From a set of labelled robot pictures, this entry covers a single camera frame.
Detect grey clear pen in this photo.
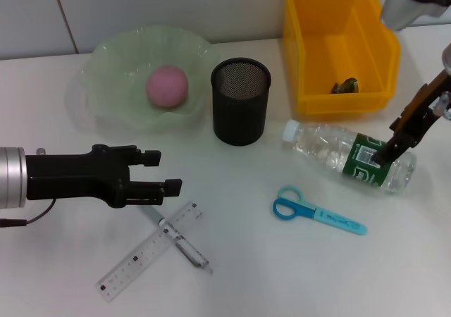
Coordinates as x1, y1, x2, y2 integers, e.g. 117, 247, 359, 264
140, 206, 215, 275

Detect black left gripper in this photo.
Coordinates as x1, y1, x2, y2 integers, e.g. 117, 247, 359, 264
26, 144, 183, 209

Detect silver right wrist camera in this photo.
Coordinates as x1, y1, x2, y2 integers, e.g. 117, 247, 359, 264
380, 0, 451, 32

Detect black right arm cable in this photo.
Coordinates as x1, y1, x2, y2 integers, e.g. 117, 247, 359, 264
433, 91, 451, 120

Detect blue scissors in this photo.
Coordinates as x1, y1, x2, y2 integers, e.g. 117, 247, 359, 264
272, 185, 369, 236

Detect clear plastic ruler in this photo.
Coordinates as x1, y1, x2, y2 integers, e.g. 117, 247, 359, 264
95, 200, 205, 303

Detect green glass fruit plate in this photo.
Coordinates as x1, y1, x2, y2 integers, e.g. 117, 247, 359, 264
80, 26, 220, 134

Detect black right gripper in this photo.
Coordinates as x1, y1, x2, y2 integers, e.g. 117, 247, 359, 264
372, 69, 451, 166

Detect green plastic wrapper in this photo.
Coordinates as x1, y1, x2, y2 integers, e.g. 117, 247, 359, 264
330, 77, 360, 95

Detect pink peach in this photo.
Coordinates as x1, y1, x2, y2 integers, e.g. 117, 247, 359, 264
146, 66, 190, 111

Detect black mesh pen holder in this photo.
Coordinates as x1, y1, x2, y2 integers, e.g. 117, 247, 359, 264
210, 57, 273, 147

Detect clear bottle with green label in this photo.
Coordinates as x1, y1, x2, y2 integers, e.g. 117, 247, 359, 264
281, 119, 418, 195

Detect yellow plastic bin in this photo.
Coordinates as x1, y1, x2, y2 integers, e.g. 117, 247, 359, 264
281, 0, 402, 116

